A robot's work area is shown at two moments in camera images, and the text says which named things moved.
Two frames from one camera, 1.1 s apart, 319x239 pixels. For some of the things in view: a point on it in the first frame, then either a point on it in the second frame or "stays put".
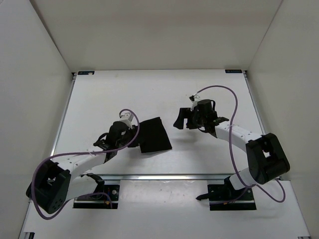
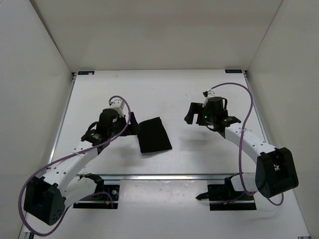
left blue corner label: (87, 72) stays put
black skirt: (153, 136) stays put
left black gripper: (133, 131) → (133, 127)
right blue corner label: (233, 71) stays put
